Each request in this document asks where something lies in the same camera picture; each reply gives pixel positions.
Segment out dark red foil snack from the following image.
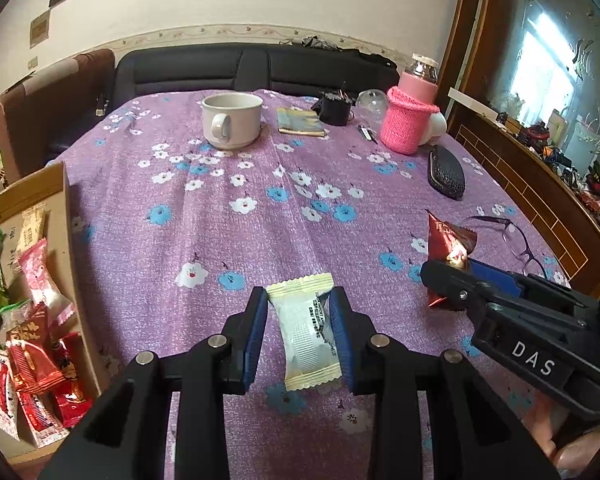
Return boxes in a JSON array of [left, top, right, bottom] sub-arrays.
[[427, 210, 478, 312], [6, 304, 65, 394]]

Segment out red sesame candy bar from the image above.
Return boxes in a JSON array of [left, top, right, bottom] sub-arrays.
[[52, 333, 93, 428]]

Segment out white cream snack packet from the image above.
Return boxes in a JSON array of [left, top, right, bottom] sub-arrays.
[[265, 273, 342, 391]]

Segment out pink snack packet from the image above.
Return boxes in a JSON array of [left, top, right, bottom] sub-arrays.
[[18, 237, 76, 327]]

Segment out yellow cracker packet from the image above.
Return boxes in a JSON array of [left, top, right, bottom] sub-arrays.
[[12, 203, 46, 274]]

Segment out white red snack packet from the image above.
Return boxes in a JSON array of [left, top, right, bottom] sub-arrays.
[[0, 351, 20, 441]]

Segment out person's right hand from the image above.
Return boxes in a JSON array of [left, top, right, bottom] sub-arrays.
[[522, 391, 600, 479]]

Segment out wooden sideboard cabinet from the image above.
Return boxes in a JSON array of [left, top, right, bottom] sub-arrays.
[[448, 88, 600, 297]]

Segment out black glasses case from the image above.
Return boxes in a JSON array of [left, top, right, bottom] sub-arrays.
[[428, 145, 466, 200]]

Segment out white round object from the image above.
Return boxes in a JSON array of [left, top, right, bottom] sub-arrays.
[[419, 113, 446, 146]]

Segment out nail clipper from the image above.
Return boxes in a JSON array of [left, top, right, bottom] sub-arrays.
[[358, 125, 377, 143]]

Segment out pink knitted sleeve bottle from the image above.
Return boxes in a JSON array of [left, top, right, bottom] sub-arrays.
[[380, 53, 441, 155]]

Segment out purple floral tablecloth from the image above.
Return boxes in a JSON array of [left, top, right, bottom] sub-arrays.
[[44, 88, 574, 480]]

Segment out clear glass dome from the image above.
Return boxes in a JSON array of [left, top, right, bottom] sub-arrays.
[[355, 89, 389, 124]]

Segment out black small container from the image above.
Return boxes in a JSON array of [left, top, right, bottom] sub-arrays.
[[311, 91, 355, 127]]

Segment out small booklet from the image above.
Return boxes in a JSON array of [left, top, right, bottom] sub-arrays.
[[276, 107, 326, 138]]

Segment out cardboard tray box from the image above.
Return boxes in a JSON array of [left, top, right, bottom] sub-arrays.
[[0, 160, 106, 466]]

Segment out black leather sofa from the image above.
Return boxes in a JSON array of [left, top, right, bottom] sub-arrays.
[[108, 42, 399, 110]]

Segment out white ceramic mug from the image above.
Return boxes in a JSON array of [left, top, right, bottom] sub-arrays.
[[201, 92, 263, 151]]

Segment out brown armchair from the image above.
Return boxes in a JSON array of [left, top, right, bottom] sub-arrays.
[[0, 49, 116, 184]]

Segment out purple frame eyeglasses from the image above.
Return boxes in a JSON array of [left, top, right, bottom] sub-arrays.
[[465, 214, 548, 280]]

